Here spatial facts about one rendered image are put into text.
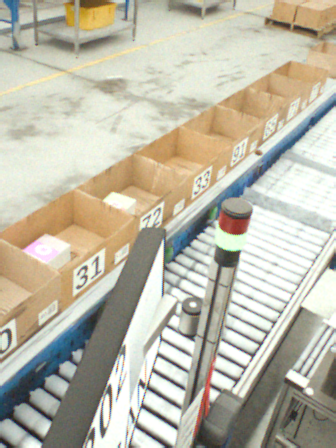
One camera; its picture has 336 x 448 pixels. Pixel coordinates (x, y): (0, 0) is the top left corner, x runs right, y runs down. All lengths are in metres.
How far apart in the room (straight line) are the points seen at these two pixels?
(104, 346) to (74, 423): 0.12
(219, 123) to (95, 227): 1.18
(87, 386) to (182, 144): 1.99
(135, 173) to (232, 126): 0.79
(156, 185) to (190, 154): 0.39
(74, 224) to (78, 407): 1.44
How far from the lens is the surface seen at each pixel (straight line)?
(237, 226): 0.81
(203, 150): 2.51
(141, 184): 2.28
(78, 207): 1.99
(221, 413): 1.24
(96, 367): 0.69
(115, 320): 0.75
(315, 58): 4.27
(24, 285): 1.76
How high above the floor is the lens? 2.09
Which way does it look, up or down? 34 degrees down
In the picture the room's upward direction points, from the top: 7 degrees clockwise
